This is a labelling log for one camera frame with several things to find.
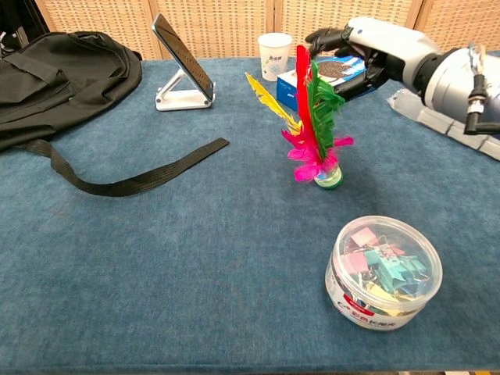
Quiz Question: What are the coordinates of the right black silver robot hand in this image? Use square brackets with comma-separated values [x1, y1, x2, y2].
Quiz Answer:
[305, 17, 442, 103]

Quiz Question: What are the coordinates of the colourful feather shuttlecock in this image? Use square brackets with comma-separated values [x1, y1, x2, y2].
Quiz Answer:
[245, 45, 355, 191]

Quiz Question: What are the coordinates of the blue Oreo cookie box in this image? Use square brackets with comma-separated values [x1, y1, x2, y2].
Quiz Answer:
[276, 54, 369, 113]

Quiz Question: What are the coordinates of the white phone stand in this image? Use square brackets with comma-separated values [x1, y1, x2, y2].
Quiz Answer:
[155, 68, 214, 113]

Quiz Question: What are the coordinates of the white paper cup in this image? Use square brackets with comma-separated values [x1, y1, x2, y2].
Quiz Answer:
[257, 32, 294, 82]

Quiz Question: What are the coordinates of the woven rattan folding screen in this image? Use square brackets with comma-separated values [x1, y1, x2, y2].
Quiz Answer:
[34, 0, 500, 62]

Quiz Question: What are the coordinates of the black smartphone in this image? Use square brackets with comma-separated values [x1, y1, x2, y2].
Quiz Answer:
[151, 13, 216, 102]

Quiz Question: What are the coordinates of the clear tub of binder clips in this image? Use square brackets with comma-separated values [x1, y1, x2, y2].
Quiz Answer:
[324, 215, 444, 331]

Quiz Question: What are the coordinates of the blue felt table mat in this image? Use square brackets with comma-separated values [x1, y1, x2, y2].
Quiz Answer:
[0, 50, 500, 375]

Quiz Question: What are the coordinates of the black backpack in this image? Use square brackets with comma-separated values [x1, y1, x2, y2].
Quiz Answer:
[0, 30, 230, 198]

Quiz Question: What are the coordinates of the right arm wrist cable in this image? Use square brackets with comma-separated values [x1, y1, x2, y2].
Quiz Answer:
[463, 42, 500, 136]

